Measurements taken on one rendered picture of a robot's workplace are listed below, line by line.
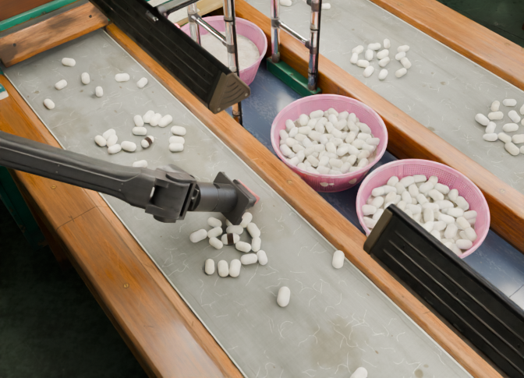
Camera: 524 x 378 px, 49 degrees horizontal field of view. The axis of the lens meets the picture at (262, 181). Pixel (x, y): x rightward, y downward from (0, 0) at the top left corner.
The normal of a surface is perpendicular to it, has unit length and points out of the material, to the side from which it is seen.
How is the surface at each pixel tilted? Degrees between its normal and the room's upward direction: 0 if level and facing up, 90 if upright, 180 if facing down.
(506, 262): 0
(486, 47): 0
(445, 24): 0
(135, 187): 59
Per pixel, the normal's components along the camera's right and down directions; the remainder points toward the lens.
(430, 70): -0.03, -0.65
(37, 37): 0.56, 0.29
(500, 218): -0.79, 0.48
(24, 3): 0.62, 0.58
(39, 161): 0.19, 0.29
